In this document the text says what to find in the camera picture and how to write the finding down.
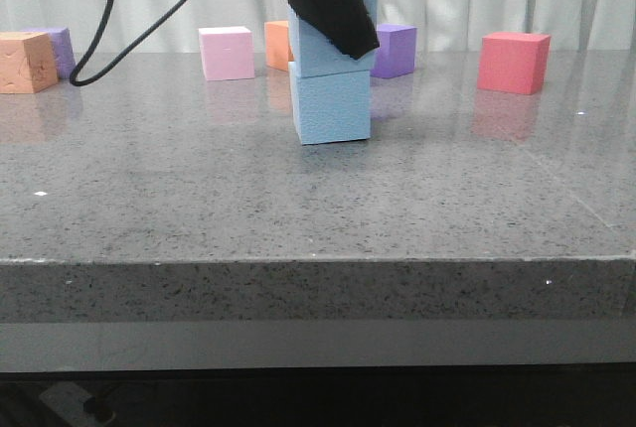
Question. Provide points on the light blue foam cube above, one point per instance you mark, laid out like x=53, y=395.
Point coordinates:
x=315, y=55
x=331, y=108

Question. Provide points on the smooth orange foam cube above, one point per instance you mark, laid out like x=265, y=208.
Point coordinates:
x=278, y=53

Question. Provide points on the purple foam cube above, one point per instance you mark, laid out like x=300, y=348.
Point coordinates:
x=396, y=54

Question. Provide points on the pink foam cube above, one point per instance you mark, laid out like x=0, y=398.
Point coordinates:
x=226, y=53

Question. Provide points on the red foam cube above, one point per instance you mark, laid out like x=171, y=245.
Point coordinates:
x=513, y=62

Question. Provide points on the purple cube behind orange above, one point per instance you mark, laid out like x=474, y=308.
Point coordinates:
x=62, y=46

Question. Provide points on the orange dented foam cube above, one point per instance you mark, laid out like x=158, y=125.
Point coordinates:
x=28, y=62

